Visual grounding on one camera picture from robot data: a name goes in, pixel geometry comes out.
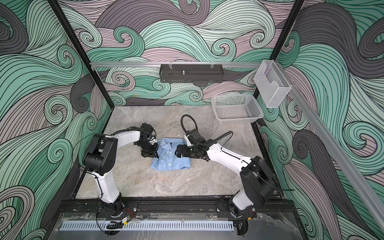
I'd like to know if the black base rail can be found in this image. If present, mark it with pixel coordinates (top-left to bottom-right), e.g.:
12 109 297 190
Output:
59 196 296 219

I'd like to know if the white plastic mesh basket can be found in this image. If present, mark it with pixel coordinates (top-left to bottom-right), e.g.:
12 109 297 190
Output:
211 94 264 125

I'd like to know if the light blue long sleeve shirt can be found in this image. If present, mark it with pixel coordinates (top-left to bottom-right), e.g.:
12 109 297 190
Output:
150 138 191 172

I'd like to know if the black frame post left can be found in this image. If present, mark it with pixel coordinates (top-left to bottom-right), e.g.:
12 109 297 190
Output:
47 0 115 110

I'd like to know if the aluminium wall rail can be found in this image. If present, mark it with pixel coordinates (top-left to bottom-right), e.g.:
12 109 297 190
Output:
276 63 384 230
90 61 261 69

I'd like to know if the aluminium wall rail back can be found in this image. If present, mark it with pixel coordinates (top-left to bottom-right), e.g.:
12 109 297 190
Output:
90 61 261 69

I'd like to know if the black frame post right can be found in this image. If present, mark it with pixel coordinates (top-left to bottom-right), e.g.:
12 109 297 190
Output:
253 0 306 98

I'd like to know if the aluminium wall rail right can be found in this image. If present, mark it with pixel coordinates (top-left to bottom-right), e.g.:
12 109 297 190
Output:
276 63 384 230

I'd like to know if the black perforated wall tray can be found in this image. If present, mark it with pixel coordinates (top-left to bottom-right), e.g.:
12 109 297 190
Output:
159 65 224 85

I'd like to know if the black frame post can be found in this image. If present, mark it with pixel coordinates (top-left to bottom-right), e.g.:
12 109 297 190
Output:
253 0 306 98
47 0 115 110

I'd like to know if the white slotted cable duct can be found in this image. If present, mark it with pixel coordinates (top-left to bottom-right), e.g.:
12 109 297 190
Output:
60 220 235 232

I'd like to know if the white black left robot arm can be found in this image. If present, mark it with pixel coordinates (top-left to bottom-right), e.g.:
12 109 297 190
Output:
84 123 158 217

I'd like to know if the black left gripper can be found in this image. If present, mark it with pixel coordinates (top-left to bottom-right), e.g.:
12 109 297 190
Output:
136 140 159 158

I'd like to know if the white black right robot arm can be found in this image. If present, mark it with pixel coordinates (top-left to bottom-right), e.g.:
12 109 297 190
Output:
175 129 279 217

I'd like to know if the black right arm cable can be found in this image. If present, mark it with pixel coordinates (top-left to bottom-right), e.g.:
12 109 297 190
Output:
180 114 234 146

